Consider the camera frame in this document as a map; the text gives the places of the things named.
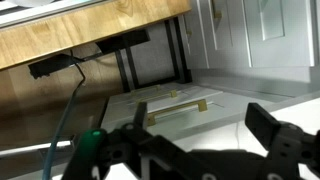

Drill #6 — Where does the silver metal bar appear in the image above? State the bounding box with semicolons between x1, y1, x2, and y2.
0;139;76;158

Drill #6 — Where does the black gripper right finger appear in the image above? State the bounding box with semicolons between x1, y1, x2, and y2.
245;102;306;168

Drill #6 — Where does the white drawer cabinet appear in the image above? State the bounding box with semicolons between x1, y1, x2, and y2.
101;81;291;141

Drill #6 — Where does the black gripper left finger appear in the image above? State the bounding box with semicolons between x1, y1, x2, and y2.
123;101;158;144

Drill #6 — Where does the wooden bench board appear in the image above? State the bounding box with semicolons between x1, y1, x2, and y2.
0;0;193;71

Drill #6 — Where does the grey-blue cable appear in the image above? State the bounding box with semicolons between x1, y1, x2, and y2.
41;63;87;180

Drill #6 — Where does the white panel cabinet door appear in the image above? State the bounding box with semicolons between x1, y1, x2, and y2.
183;0;320;84

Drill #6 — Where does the black metal frame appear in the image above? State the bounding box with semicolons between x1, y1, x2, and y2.
114;18;193;94

